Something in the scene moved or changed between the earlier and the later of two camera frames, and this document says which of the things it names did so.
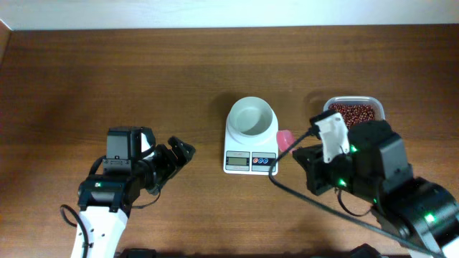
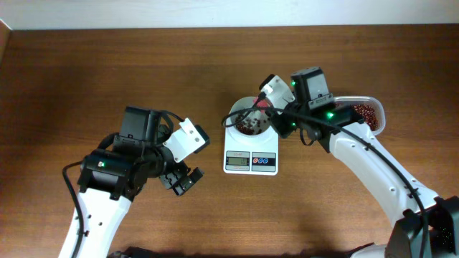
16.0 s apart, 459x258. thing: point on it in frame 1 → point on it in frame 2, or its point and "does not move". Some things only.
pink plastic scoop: x=285 y=137 → x=261 y=104
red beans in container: x=352 y=112 does not move
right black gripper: x=308 y=158 → x=282 y=129
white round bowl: x=251 y=117 does not move
